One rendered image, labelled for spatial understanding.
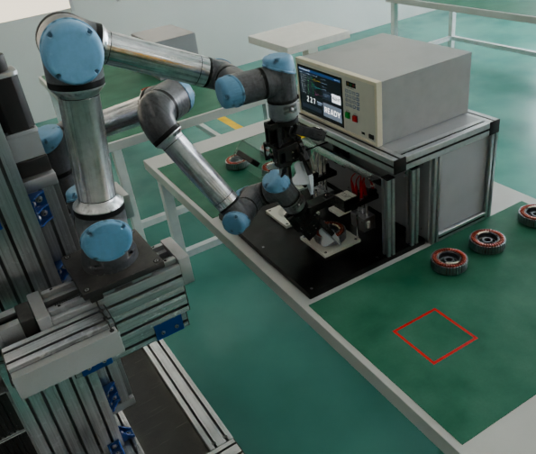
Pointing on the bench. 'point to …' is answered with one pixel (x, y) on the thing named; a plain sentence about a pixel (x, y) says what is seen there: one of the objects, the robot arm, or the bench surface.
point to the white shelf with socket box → (299, 38)
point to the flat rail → (349, 164)
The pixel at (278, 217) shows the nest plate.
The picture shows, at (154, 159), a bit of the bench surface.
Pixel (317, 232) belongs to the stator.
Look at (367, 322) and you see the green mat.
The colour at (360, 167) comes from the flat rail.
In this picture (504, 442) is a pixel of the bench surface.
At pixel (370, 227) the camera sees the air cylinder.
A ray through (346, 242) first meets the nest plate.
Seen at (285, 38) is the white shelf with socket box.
